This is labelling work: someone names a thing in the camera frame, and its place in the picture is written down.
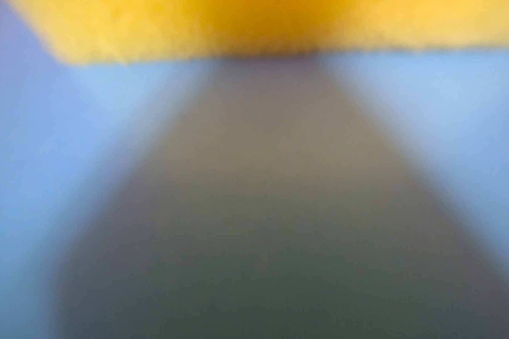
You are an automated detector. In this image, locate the green yellow scrub sponge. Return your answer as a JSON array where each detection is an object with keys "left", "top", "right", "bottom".
[{"left": 55, "top": 60, "right": 509, "bottom": 338}]

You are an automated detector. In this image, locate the yellow wooden shelf unit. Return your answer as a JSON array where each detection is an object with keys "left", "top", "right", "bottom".
[{"left": 0, "top": 0, "right": 509, "bottom": 339}]

